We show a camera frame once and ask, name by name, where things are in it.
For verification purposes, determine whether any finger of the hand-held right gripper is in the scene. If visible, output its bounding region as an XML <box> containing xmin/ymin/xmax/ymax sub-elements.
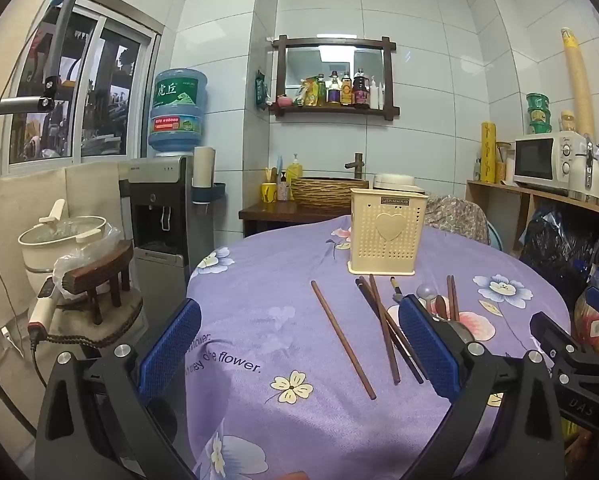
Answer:
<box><xmin>572</xmin><ymin>285</ymin><xmax>599</xmax><ymax>328</ymax></box>
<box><xmin>529</xmin><ymin>311</ymin><xmax>581</xmax><ymax>361</ymax></box>

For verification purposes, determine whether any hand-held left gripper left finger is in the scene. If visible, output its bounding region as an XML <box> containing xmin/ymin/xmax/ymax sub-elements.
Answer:
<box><xmin>34</xmin><ymin>297</ymin><xmax>202</xmax><ymax>480</ymax></box>

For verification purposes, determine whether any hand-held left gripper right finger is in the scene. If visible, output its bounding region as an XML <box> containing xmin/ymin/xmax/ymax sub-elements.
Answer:
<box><xmin>398</xmin><ymin>295</ymin><xmax>565</xmax><ymax>480</ymax></box>

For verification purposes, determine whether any cream plastic utensil holder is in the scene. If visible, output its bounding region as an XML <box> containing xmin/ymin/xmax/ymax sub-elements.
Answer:
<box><xmin>348</xmin><ymin>187</ymin><xmax>427</xmax><ymax>277</ymax></box>

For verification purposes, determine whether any colourful snack bag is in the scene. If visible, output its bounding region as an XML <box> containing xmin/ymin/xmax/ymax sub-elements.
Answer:
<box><xmin>574</xmin><ymin>285</ymin><xmax>599</xmax><ymax>356</ymax></box>

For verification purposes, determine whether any black plastic bag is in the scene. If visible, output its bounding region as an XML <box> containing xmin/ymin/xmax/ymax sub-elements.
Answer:
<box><xmin>519</xmin><ymin>205</ymin><xmax>599</xmax><ymax>306</ymax></box>

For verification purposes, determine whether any dark wooden stool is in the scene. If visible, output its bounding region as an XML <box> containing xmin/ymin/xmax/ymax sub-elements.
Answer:
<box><xmin>53</xmin><ymin>240</ymin><xmax>136</xmax><ymax>326</ymax></box>

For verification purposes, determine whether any purple floral tablecloth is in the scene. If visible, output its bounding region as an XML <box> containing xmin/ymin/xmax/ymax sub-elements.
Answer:
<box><xmin>185</xmin><ymin>212</ymin><xmax>573</xmax><ymax>480</ymax></box>

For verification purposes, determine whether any white handheld device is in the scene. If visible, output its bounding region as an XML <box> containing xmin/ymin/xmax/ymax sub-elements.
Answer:
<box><xmin>28</xmin><ymin>280</ymin><xmax>62</xmax><ymax>343</ymax></box>

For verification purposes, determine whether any white electric kettle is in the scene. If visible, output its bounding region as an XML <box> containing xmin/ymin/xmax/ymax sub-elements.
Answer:
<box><xmin>569</xmin><ymin>135</ymin><xmax>599</xmax><ymax>203</ymax></box>

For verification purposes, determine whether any floral cloth covered chair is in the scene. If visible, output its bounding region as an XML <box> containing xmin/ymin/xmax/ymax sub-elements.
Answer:
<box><xmin>423</xmin><ymin>194</ymin><xmax>490</xmax><ymax>246</ymax></box>

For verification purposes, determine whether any grey water dispenser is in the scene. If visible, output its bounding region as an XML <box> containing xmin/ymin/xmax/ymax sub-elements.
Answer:
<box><xmin>118</xmin><ymin>156</ymin><xmax>195</xmax><ymax>286</ymax></box>

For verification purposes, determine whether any wooden shelf unit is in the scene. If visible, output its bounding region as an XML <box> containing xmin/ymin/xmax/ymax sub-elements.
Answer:
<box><xmin>465</xmin><ymin>179</ymin><xmax>599</xmax><ymax>261</ymax></box>

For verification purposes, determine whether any white pot with lid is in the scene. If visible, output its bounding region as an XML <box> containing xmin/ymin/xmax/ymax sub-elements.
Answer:
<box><xmin>18</xmin><ymin>199</ymin><xmax>111</xmax><ymax>301</ymax></box>

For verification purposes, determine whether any white microwave oven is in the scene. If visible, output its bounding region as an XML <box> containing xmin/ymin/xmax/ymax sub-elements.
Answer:
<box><xmin>513</xmin><ymin>131</ymin><xmax>586</xmax><ymax>197</ymax></box>

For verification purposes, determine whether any blue cup holder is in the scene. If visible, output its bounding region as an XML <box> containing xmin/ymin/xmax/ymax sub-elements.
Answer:
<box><xmin>192</xmin><ymin>182</ymin><xmax>226</xmax><ymax>204</ymax></box>

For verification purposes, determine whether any dark wooden vanity counter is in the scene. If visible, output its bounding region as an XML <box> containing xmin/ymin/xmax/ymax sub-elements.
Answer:
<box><xmin>238</xmin><ymin>200</ymin><xmax>353</xmax><ymax>238</ymax></box>

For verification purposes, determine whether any white and brown rice cooker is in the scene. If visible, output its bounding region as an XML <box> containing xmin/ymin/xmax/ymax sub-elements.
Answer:
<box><xmin>373</xmin><ymin>172</ymin><xmax>427</xmax><ymax>196</ymax></box>

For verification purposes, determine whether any stack of paper cups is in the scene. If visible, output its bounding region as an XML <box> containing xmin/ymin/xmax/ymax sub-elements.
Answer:
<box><xmin>192</xmin><ymin>146</ymin><xmax>216</xmax><ymax>188</ymax></box>

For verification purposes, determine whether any tall yellow box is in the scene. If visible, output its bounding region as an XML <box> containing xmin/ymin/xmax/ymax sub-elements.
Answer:
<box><xmin>481</xmin><ymin>121</ymin><xmax>497</xmax><ymax>184</ymax></box>

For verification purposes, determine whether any woven pattern wash basin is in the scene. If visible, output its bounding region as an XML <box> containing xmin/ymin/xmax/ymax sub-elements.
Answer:
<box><xmin>290</xmin><ymin>176</ymin><xmax>370</xmax><ymax>209</ymax></box>

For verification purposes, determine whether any bronze faucet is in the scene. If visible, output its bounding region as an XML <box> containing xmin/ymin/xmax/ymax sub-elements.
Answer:
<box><xmin>344</xmin><ymin>153</ymin><xmax>365</xmax><ymax>181</ymax></box>

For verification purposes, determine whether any tall yellow cup stack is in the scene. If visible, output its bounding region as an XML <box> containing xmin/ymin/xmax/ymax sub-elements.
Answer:
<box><xmin>560</xmin><ymin>27</ymin><xmax>596</xmax><ymax>136</ymax></box>

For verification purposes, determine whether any blue water bottle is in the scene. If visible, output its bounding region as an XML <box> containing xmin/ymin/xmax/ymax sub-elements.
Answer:
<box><xmin>148</xmin><ymin>67</ymin><xmax>208</xmax><ymax>157</ymax></box>

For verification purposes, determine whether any sliding window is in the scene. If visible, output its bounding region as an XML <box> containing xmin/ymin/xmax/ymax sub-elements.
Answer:
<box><xmin>0</xmin><ymin>0</ymin><xmax>162</xmax><ymax>178</ymax></box>

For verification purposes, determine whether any row of condiment bottles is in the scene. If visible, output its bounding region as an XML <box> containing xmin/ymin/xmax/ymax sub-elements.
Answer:
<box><xmin>299</xmin><ymin>69</ymin><xmax>385</xmax><ymax>110</ymax></box>

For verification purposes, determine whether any green hanging packet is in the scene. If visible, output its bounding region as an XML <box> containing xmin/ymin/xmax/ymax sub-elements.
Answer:
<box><xmin>253</xmin><ymin>71</ymin><xmax>270</xmax><ymax>111</ymax></box>

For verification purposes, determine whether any wooden framed mirror shelf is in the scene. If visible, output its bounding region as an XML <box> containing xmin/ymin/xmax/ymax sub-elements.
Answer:
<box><xmin>266</xmin><ymin>35</ymin><xmax>401</xmax><ymax>122</ymax></box>

